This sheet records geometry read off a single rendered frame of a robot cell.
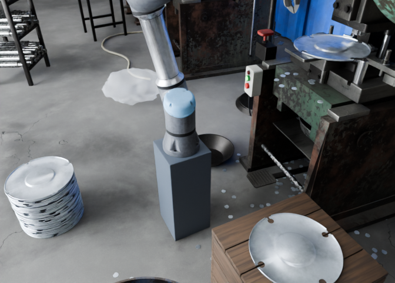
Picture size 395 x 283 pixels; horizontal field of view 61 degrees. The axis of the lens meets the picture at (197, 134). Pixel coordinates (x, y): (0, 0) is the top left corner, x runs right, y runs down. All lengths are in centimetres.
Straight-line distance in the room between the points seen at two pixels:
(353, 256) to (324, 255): 9
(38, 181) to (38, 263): 35
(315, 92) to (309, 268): 65
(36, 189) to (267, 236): 100
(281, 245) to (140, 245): 70
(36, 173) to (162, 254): 68
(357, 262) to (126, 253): 93
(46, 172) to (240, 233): 94
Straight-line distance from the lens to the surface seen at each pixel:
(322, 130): 130
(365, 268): 119
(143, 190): 182
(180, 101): 120
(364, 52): 147
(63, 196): 162
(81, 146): 223
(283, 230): 120
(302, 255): 115
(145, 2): 108
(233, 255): 112
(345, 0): 143
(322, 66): 144
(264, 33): 164
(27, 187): 165
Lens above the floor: 126
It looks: 35 degrees down
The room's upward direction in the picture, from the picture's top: 1 degrees counter-clockwise
